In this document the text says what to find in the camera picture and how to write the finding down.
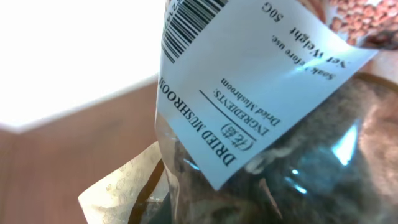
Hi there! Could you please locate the beige snack bag with window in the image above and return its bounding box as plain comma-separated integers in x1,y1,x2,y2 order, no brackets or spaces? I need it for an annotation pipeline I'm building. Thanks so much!
78,0,397,224

